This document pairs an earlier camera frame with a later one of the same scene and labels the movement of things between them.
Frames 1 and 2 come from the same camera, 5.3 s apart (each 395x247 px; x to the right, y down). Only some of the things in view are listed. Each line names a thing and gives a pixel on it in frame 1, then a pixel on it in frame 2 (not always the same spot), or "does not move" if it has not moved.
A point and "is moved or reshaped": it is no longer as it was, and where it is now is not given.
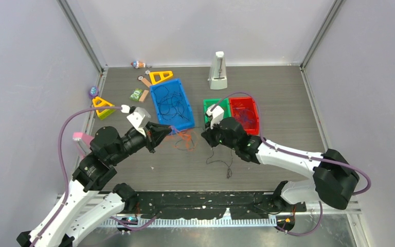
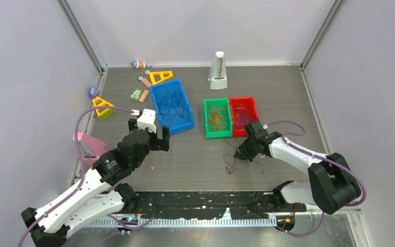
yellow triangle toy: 162,77 does not move
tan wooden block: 145,92 does not move
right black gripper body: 216,137 → 248,150
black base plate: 184,205 does not move
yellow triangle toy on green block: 105,114 does not move
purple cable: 246,119 is moved or reshaped
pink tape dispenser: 83,140 does not move
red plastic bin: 245,110 does not move
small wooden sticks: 144,81 does not move
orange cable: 185,136 is moved or reshaped
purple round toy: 93,91 does not move
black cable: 229,171 → 233,166
